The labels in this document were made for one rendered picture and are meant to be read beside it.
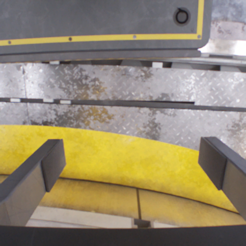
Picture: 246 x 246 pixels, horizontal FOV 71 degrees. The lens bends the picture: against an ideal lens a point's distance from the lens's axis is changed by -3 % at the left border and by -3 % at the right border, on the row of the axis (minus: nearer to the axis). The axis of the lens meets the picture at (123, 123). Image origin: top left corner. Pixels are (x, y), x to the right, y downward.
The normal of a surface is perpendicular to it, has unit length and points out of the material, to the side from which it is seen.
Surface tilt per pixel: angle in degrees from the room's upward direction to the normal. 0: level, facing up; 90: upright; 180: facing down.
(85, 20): 0
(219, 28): 0
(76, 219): 90
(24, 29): 0
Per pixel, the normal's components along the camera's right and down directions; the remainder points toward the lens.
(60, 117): -0.01, 0.29
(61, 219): 0.11, -0.95
